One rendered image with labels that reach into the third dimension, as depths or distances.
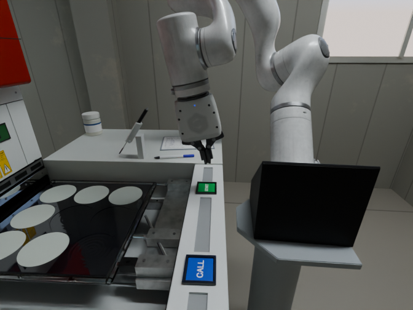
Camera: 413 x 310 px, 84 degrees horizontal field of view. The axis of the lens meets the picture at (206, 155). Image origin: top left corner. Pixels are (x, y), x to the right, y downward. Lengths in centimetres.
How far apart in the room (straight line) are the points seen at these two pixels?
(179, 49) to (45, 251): 53
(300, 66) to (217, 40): 34
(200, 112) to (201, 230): 26
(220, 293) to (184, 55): 43
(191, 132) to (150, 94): 180
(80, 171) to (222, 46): 66
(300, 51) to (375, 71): 178
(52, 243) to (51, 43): 222
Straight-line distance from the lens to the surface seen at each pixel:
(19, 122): 91
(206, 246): 49
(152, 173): 82
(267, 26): 82
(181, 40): 50
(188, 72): 50
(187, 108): 53
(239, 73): 219
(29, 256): 67
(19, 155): 91
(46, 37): 272
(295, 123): 70
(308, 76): 77
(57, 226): 72
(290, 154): 66
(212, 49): 49
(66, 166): 94
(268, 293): 93
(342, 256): 75
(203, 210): 57
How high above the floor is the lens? 131
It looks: 24 degrees down
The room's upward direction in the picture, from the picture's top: straight up
